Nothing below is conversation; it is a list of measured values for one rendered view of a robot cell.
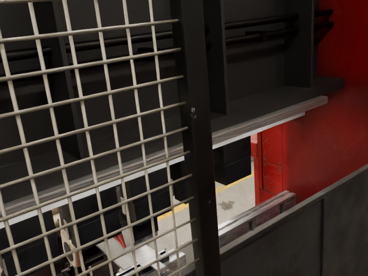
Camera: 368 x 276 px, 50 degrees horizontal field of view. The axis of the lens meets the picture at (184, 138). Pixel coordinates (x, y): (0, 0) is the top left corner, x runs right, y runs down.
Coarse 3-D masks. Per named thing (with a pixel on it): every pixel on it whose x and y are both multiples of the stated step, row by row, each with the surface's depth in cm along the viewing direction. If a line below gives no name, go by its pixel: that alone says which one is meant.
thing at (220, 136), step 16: (320, 96) 145; (272, 112) 130; (288, 112) 132; (240, 128) 119; (256, 128) 124; (160, 160) 103; (112, 176) 95; (48, 192) 86; (64, 192) 87; (16, 208) 82
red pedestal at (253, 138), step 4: (252, 136) 317; (256, 136) 317; (252, 140) 309; (256, 140) 308; (252, 144) 304; (256, 144) 302; (252, 148) 306; (256, 148) 303; (252, 152) 307; (256, 152) 304; (252, 156) 308; (256, 156) 305; (256, 160) 317; (256, 164) 318; (256, 168) 319; (256, 172) 320; (256, 176) 322; (256, 180) 323; (256, 184) 324; (256, 188) 325; (256, 192) 327; (256, 196) 328; (256, 200) 329; (256, 204) 330
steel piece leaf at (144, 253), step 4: (124, 248) 144; (128, 248) 145; (140, 248) 146; (144, 248) 146; (148, 248) 146; (136, 252) 144; (140, 252) 144; (144, 252) 143; (148, 252) 143; (152, 252) 143; (132, 256) 142; (136, 256) 141; (140, 256) 141; (144, 256) 141; (148, 256) 141; (152, 256) 141; (136, 260) 139; (140, 260) 139; (144, 260) 139
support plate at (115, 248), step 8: (128, 232) 158; (112, 240) 153; (128, 240) 152; (104, 248) 149; (112, 248) 148; (120, 248) 148; (152, 248) 146; (160, 248) 145; (112, 256) 143; (128, 256) 142; (120, 264) 138; (128, 264) 138
